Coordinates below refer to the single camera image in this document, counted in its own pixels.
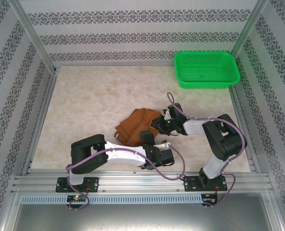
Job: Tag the brown long pants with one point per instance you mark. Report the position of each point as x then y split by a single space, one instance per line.
132 125

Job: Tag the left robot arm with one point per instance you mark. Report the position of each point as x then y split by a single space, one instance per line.
123 154

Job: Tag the green plastic basket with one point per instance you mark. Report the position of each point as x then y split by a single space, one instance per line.
204 84

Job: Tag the grey metal shelf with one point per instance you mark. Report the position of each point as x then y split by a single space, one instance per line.
142 216

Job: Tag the small dark circuit board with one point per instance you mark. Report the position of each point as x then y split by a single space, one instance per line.
208 198

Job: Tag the circuit board with green light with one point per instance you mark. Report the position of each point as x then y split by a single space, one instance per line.
76 198

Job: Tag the long aluminium mounting rail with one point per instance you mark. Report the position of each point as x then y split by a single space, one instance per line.
137 180

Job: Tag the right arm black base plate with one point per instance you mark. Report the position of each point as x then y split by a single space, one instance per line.
190 184

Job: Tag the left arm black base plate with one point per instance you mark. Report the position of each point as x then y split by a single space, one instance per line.
93 184

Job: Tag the thin aluminium wall rail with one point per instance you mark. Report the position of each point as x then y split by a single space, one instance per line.
108 65

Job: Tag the aluminium frame post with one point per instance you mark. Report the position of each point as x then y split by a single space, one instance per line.
248 26
33 31

